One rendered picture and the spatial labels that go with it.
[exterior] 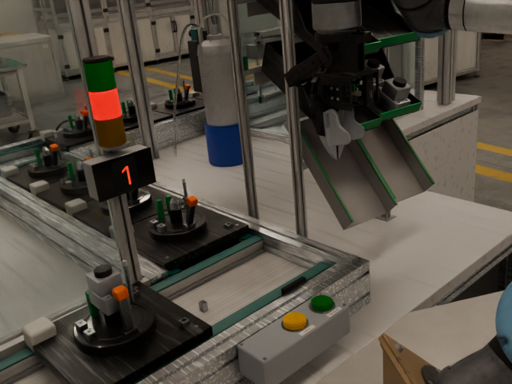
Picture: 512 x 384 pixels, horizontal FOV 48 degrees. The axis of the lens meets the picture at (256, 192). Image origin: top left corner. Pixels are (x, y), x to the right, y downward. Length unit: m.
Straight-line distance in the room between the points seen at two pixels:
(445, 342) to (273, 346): 0.35
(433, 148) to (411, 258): 1.26
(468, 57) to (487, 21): 6.41
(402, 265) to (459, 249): 0.16
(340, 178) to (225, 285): 0.35
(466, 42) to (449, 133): 4.60
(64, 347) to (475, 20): 0.83
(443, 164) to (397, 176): 1.30
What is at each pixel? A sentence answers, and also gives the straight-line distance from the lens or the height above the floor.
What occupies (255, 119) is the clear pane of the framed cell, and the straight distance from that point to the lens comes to 2.41.
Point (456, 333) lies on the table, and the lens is 1.18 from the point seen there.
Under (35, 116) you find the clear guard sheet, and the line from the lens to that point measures 1.05.
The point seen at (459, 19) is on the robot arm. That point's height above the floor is 1.44.
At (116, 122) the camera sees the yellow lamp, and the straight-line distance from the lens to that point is 1.06.
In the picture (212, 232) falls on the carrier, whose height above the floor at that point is 0.97.
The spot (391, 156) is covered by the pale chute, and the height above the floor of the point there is 1.07.
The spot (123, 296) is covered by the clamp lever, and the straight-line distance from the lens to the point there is 0.96.
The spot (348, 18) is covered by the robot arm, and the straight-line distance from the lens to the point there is 0.90.
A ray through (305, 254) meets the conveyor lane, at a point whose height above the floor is 0.95.
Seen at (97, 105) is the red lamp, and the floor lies 1.34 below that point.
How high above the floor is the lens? 1.55
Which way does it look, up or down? 22 degrees down
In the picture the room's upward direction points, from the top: 6 degrees counter-clockwise
